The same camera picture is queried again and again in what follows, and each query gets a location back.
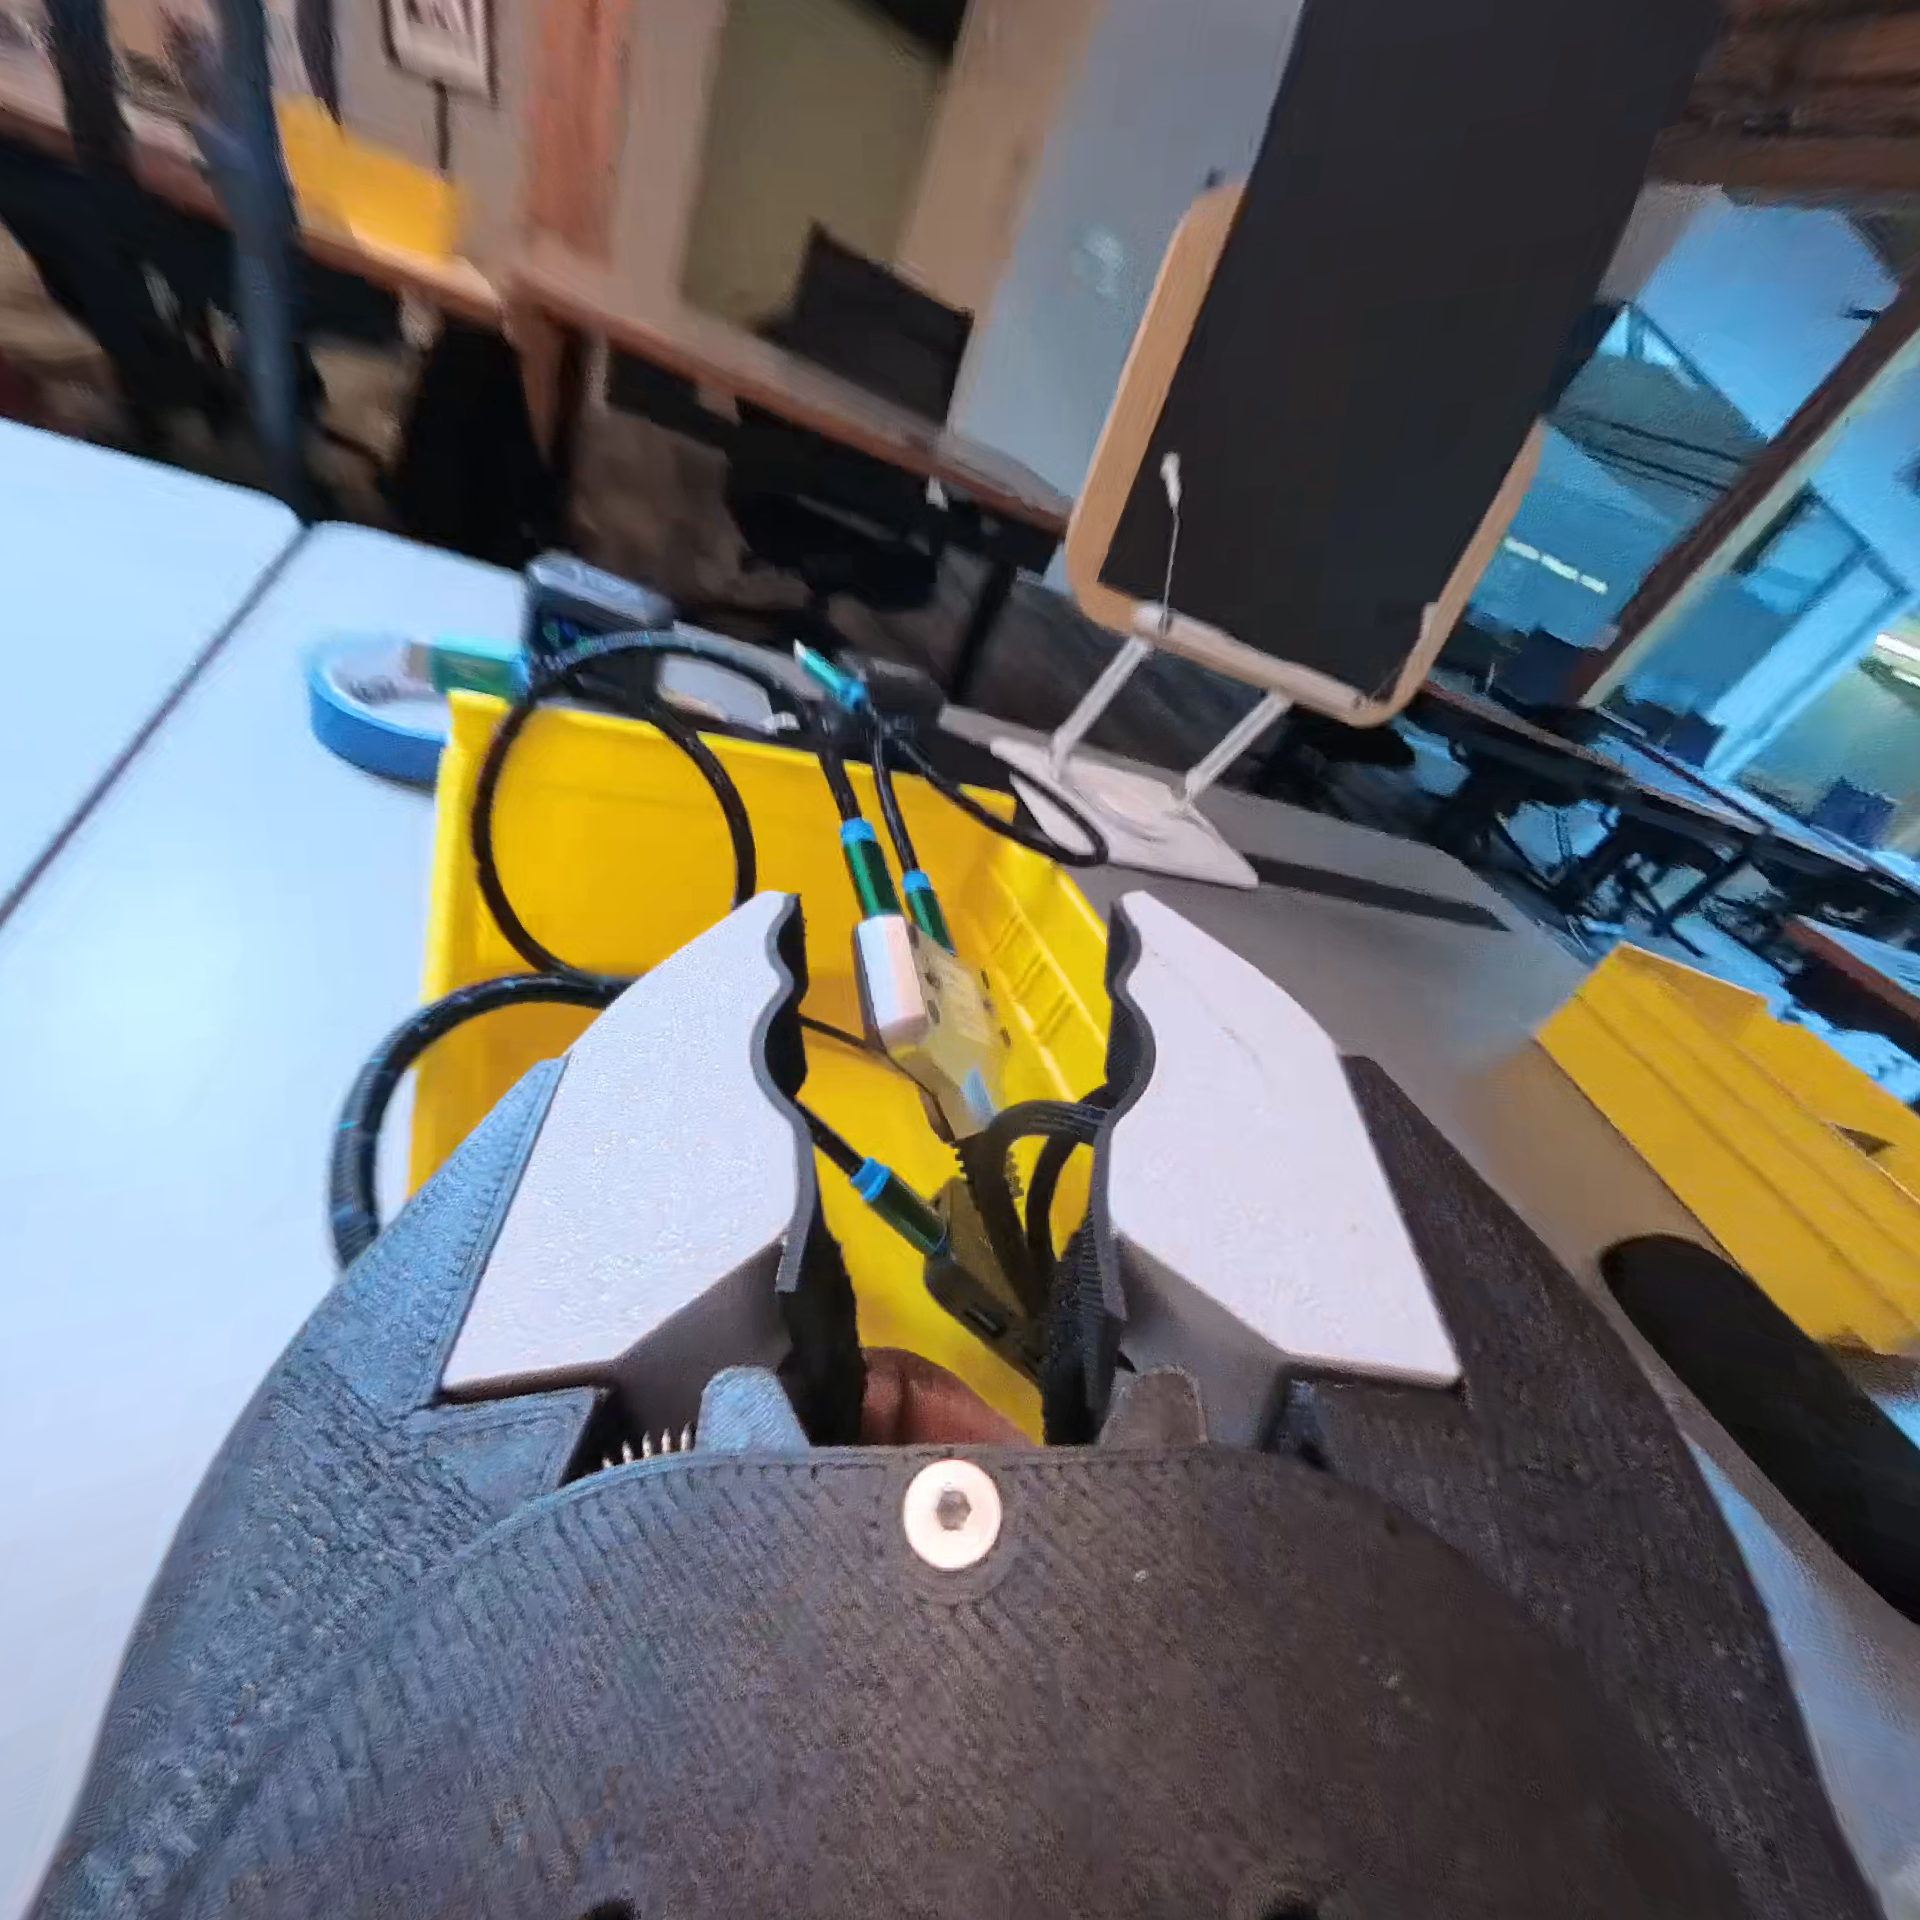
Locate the black HDMI switch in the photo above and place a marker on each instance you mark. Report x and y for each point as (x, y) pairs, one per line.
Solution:
(958, 1020)

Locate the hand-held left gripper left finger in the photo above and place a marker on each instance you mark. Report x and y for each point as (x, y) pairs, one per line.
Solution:
(644, 1184)

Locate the black quilted mat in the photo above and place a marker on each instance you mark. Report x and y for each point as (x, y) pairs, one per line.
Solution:
(1769, 1395)

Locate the wooden office desk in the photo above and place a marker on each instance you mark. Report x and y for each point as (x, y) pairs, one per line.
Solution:
(1679, 780)

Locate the blue metal pole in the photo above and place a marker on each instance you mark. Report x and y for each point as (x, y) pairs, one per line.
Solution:
(262, 301)

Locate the black computer monitor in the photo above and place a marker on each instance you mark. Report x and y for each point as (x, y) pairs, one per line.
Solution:
(877, 321)

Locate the blue tape roll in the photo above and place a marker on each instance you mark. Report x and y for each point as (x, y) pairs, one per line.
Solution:
(368, 745)

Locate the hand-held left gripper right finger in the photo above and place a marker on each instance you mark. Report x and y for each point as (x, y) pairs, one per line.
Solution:
(1260, 1184)

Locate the long wooden desk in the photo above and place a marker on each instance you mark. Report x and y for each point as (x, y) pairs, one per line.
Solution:
(675, 342)

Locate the small black white marker sign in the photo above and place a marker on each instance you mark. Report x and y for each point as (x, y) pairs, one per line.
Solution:
(433, 38)

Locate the thin brown rod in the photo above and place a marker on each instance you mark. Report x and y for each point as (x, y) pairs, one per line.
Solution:
(149, 721)

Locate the yellow plastic bin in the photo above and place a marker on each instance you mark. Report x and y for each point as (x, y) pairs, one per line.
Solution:
(1710, 1112)
(598, 840)

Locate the black panel wooden edge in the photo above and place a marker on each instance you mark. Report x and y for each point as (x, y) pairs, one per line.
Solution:
(1379, 374)

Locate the small yellow box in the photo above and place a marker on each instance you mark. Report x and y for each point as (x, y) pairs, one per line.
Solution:
(368, 189)

